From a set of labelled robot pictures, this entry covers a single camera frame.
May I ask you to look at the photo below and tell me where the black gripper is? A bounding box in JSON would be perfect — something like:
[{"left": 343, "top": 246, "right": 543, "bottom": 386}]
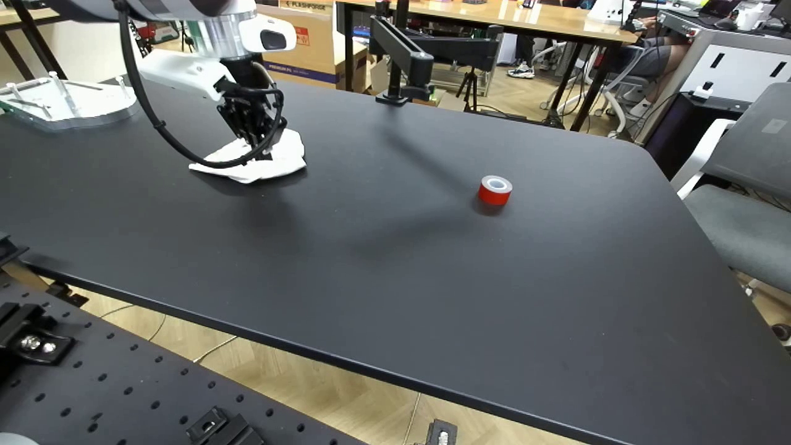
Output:
[{"left": 216, "top": 55, "right": 288, "bottom": 161}]

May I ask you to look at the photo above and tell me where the white patterned cloth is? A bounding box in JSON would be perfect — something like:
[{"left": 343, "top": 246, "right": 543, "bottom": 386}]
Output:
[{"left": 185, "top": 126, "right": 308, "bottom": 186}]

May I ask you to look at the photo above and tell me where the black clamp-on stand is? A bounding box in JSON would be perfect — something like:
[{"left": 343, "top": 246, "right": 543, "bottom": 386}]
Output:
[{"left": 369, "top": 11, "right": 504, "bottom": 108}]

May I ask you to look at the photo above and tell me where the cardboard box with red print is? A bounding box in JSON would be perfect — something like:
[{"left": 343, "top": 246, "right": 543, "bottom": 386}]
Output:
[{"left": 254, "top": 3, "right": 340, "bottom": 84}]

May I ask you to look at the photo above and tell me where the clear acrylic plate fixture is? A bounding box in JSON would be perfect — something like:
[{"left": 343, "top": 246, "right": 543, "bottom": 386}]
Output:
[{"left": 0, "top": 71, "right": 138, "bottom": 128}]

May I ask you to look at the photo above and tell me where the white panel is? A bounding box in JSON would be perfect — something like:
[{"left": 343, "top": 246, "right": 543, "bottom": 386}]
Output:
[{"left": 34, "top": 18, "right": 145, "bottom": 84}]

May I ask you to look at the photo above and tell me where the small black tripod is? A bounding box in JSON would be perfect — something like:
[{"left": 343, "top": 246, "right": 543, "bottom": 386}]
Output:
[{"left": 455, "top": 67, "right": 489, "bottom": 116}]

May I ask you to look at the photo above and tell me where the red tape roll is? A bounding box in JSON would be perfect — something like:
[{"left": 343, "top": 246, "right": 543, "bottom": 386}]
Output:
[{"left": 474, "top": 173, "right": 515, "bottom": 209}]

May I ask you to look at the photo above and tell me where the black table clamp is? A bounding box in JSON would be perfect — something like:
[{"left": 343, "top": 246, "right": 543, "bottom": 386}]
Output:
[{"left": 45, "top": 276, "right": 92, "bottom": 308}]

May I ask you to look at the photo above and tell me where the small wooden table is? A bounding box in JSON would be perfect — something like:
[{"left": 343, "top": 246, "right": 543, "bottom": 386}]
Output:
[{"left": 0, "top": 3, "right": 64, "bottom": 82}]

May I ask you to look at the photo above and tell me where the black perforated breadboard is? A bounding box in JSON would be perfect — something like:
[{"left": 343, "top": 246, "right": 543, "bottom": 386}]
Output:
[{"left": 0, "top": 268, "right": 366, "bottom": 445}]

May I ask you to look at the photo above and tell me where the long wooden table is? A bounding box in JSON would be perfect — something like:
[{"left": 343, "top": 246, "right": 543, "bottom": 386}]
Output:
[{"left": 333, "top": 0, "right": 642, "bottom": 132}]

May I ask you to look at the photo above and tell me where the seated person in dark clothes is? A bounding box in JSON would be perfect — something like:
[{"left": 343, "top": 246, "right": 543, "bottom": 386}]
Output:
[{"left": 602, "top": 15, "right": 689, "bottom": 84}]

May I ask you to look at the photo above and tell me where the white cabinet with slots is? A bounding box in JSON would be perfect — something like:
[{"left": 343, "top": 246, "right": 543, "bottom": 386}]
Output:
[{"left": 674, "top": 29, "right": 791, "bottom": 108}]

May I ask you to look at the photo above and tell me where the grey office chair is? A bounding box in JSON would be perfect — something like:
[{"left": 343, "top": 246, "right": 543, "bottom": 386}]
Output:
[{"left": 680, "top": 78, "right": 791, "bottom": 293}]

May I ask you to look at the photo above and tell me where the black mounting bracket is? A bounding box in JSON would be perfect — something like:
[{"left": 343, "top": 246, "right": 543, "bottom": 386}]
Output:
[{"left": 182, "top": 404, "right": 270, "bottom": 445}]

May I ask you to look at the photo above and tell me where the black bracket with metal bolts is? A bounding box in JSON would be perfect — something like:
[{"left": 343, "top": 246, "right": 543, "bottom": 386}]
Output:
[{"left": 0, "top": 301, "right": 76, "bottom": 367}]

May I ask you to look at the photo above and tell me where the small metal bracket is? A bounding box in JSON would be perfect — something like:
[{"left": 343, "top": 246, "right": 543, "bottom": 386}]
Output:
[{"left": 424, "top": 418, "right": 463, "bottom": 445}]

